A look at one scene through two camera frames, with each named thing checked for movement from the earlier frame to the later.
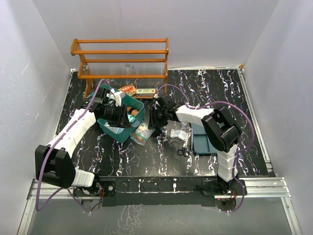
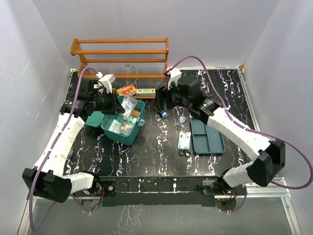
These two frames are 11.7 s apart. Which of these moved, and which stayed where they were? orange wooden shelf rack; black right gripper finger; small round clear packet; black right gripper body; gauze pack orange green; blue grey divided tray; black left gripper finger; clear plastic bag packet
Moved: gauze pack orange green; black right gripper body; black left gripper finger; small round clear packet; clear plastic bag packet; black right gripper finger
Stayed: blue grey divided tray; orange wooden shelf rack
